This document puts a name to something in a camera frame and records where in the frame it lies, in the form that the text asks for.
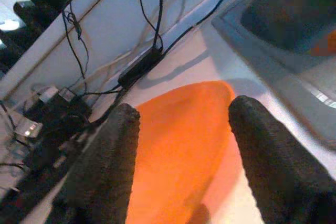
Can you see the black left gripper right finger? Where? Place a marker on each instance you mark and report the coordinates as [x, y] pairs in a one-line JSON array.
[[283, 182]]

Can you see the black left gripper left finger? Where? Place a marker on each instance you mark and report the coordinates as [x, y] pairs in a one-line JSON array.
[[105, 171]]

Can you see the orange plastic plate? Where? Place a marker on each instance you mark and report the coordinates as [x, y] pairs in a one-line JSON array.
[[178, 134]]

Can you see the orange plastic bowl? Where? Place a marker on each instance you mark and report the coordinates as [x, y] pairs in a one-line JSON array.
[[324, 45]]

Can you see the black power strip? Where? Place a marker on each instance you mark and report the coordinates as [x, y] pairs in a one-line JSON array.
[[60, 108]]

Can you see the black power adapter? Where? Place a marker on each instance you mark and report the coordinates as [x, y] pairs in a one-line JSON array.
[[141, 66]]

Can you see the stainless steel sink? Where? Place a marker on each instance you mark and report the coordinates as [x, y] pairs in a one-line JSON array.
[[275, 37]]

